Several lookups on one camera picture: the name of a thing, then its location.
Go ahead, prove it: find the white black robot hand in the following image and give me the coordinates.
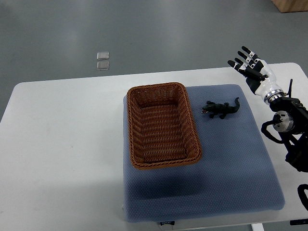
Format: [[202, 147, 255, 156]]
[[228, 46, 284, 104]]

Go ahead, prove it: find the dark toy crocodile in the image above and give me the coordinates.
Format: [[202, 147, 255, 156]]
[[201, 97, 240, 119]]

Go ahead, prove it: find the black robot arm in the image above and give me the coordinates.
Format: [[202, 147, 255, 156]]
[[261, 80, 308, 172]]

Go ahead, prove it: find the brown wicker basket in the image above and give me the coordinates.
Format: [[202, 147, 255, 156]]
[[127, 82, 202, 170]]

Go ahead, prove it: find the wooden box corner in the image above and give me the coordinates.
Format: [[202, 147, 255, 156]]
[[272, 0, 308, 13]]

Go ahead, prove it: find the blue-grey foam mat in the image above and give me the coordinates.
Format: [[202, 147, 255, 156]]
[[123, 84, 285, 222]]

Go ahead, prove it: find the black table control panel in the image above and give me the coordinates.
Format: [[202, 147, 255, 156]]
[[290, 219, 308, 226]]

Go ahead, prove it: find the upper metal floor plate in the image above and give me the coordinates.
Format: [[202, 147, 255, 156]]
[[97, 51, 109, 60]]

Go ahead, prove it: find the black cable loop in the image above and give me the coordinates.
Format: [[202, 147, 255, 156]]
[[297, 184, 308, 207]]

